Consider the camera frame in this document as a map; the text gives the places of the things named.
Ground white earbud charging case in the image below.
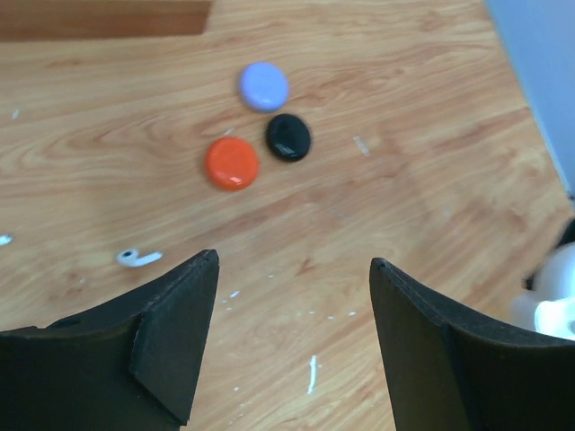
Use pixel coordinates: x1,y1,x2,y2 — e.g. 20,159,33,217
510,242,574,340

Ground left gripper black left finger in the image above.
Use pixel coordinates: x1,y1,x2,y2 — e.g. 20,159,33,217
1,250,219,430

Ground wooden compartment tray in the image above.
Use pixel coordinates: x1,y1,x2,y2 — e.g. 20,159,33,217
1,1,212,42

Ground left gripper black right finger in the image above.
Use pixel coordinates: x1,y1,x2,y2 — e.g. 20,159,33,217
369,258,574,430

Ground orange earbud charging case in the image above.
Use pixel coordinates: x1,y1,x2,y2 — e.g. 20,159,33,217
205,136,259,191

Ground purple earbud charging case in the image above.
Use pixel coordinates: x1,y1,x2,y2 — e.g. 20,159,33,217
238,62,289,112

